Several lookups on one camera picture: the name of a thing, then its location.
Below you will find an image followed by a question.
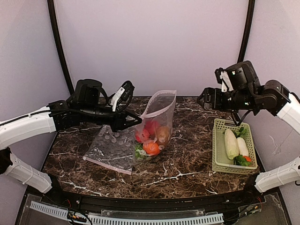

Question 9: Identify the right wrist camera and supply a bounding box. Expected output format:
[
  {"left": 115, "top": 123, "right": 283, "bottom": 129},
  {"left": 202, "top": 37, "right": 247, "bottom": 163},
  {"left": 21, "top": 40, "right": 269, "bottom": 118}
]
[{"left": 215, "top": 67, "right": 233, "bottom": 92}]

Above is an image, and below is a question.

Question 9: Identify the pale green perforated basket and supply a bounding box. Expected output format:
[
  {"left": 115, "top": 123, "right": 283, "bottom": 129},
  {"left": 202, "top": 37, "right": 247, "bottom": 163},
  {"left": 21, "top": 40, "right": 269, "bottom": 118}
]
[{"left": 212, "top": 119, "right": 258, "bottom": 174}]

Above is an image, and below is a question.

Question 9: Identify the white radish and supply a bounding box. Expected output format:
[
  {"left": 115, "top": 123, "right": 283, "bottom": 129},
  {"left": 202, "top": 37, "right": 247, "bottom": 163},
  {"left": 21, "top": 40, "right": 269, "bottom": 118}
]
[
  {"left": 225, "top": 129, "right": 239, "bottom": 160},
  {"left": 237, "top": 137, "right": 249, "bottom": 156}
]

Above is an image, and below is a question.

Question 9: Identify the lower clear zip bag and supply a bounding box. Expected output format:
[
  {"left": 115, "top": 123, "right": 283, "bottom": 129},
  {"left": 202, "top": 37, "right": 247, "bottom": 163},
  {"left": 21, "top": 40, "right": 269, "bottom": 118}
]
[{"left": 83, "top": 125, "right": 135, "bottom": 175}]

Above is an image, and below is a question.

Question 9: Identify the small orange tangerine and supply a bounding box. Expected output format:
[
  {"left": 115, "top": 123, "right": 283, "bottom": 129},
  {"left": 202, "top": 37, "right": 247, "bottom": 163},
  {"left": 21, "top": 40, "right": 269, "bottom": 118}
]
[{"left": 243, "top": 156, "right": 252, "bottom": 162}]

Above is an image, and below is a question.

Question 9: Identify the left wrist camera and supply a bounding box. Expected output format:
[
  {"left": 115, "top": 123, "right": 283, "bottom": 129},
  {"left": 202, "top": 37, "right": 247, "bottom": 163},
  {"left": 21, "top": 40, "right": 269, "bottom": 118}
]
[{"left": 109, "top": 81, "right": 135, "bottom": 112}]

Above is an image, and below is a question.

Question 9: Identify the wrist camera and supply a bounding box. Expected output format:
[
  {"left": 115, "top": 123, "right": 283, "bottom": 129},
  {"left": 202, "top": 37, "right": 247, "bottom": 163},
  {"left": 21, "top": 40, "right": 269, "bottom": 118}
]
[
  {"left": 215, "top": 67, "right": 233, "bottom": 92},
  {"left": 109, "top": 81, "right": 135, "bottom": 112}
]

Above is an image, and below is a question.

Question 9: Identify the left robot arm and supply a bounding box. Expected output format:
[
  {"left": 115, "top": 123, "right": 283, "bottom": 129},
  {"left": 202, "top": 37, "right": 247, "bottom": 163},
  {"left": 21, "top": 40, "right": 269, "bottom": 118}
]
[{"left": 0, "top": 79, "right": 142, "bottom": 194}]

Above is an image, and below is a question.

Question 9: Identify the brown potato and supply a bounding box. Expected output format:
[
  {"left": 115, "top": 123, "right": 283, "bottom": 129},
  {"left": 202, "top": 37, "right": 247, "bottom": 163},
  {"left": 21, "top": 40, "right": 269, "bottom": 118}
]
[{"left": 155, "top": 126, "right": 171, "bottom": 146}]

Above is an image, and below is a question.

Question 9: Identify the small red tomato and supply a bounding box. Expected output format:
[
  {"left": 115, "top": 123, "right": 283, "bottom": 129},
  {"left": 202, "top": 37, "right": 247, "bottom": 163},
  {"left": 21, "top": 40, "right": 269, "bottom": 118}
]
[{"left": 135, "top": 129, "right": 150, "bottom": 143}]

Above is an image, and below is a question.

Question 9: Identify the white slotted cable duct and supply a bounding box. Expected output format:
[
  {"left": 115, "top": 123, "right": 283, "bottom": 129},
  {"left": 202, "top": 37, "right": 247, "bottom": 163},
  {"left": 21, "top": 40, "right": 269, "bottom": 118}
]
[{"left": 30, "top": 201, "right": 224, "bottom": 225}]

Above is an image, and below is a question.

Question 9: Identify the orange persimmon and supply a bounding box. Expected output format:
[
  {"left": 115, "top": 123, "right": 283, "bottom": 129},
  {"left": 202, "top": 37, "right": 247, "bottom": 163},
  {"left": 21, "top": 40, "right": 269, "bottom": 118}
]
[{"left": 142, "top": 142, "right": 160, "bottom": 156}]

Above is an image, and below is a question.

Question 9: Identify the small electronics board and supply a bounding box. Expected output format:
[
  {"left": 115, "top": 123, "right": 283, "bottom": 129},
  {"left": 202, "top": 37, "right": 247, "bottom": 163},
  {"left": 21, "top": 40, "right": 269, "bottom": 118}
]
[{"left": 67, "top": 211, "right": 87, "bottom": 225}]

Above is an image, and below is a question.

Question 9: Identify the green grape bunch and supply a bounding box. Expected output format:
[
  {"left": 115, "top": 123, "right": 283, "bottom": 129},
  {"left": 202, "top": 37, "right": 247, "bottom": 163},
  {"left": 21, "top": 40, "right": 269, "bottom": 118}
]
[{"left": 134, "top": 143, "right": 153, "bottom": 164}]

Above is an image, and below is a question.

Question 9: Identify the red apple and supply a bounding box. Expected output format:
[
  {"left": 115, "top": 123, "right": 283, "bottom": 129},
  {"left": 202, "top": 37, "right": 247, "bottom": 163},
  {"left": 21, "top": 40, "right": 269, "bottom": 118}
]
[{"left": 145, "top": 120, "right": 160, "bottom": 135}]

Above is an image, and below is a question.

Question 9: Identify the dotted zip bag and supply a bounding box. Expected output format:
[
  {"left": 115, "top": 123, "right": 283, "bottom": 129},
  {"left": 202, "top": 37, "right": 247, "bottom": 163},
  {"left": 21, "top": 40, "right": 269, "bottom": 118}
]
[{"left": 133, "top": 90, "right": 177, "bottom": 164}]

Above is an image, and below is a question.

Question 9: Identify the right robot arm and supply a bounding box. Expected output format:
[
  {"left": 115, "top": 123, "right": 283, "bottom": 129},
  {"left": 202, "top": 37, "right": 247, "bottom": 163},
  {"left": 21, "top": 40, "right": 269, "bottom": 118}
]
[{"left": 197, "top": 60, "right": 300, "bottom": 193}]

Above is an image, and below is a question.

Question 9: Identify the left black frame post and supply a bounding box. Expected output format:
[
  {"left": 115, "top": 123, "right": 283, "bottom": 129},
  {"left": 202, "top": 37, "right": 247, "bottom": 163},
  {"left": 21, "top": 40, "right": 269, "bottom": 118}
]
[{"left": 47, "top": 0, "right": 75, "bottom": 95}]

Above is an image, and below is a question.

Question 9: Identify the right black frame post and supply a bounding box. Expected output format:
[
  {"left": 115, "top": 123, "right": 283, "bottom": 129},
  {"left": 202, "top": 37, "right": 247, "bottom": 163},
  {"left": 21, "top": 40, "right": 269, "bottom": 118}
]
[{"left": 237, "top": 0, "right": 255, "bottom": 63}]

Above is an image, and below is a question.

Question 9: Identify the black frame post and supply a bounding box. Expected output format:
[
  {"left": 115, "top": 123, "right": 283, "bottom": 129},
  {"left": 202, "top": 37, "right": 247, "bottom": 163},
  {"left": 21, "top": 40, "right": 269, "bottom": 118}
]
[
  {"left": 237, "top": 0, "right": 255, "bottom": 63},
  {"left": 47, "top": 0, "right": 75, "bottom": 95}
]

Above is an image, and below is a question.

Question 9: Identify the black front rail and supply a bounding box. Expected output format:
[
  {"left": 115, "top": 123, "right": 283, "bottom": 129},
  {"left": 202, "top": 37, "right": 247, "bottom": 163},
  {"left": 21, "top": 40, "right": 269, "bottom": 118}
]
[{"left": 42, "top": 172, "right": 265, "bottom": 212}]

